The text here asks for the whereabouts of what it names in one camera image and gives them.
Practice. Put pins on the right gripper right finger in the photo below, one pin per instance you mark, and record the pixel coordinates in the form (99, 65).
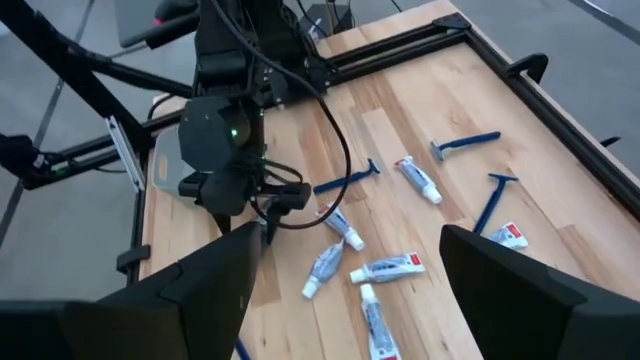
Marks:
(510, 300)

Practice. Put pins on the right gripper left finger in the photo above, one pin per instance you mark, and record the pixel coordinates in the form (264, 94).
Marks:
(200, 300)

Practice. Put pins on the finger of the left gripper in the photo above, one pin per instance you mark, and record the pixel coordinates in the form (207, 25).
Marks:
(222, 224)
(271, 225)

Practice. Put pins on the white travel toothpaste tube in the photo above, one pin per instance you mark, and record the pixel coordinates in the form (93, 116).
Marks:
(340, 225)
(510, 236)
(325, 267)
(417, 179)
(387, 267)
(380, 325)

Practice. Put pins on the blue disposable razor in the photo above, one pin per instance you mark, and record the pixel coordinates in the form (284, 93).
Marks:
(492, 200)
(465, 142)
(345, 179)
(242, 350)

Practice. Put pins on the light grey plastic bin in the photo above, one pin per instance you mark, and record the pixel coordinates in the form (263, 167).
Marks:
(167, 165)

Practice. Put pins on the black floor box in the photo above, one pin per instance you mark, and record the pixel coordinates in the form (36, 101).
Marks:
(325, 20)

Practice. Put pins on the white metal bracket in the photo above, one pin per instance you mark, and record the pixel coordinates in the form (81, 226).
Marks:
(125, 152)

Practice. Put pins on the black aluminium rig frame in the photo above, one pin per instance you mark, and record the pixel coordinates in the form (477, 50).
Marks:
(550, 115)

